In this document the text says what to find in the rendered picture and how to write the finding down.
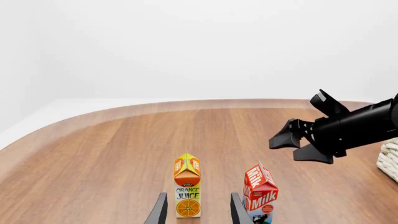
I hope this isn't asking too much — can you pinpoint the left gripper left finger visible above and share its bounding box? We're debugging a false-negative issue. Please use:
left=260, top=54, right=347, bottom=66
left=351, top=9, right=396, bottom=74
left=144, top=192, right=169, bottom=224

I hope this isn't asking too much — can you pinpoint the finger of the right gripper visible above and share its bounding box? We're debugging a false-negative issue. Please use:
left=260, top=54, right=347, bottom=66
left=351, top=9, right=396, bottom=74
left=269, top=118, right=303, bottom=150
left=292, top=142, right=335, bottom=165

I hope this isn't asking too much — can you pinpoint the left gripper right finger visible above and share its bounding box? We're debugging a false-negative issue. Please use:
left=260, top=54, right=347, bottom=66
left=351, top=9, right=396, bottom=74
left=230, top=192, right=254, bottom=224

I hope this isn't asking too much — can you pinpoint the red milk carton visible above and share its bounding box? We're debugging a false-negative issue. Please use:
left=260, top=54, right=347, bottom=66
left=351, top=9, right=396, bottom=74
left=242, top=161, right=279, bottom=224

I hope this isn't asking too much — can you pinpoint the white wicker basket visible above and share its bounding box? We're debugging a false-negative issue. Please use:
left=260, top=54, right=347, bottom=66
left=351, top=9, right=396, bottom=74
left=376, top=137, right=398, bottom=183

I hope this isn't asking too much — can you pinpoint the orange juice carton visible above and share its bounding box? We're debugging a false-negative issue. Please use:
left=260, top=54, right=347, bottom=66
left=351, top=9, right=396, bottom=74
left=173, top=147, right=202, bottom=218

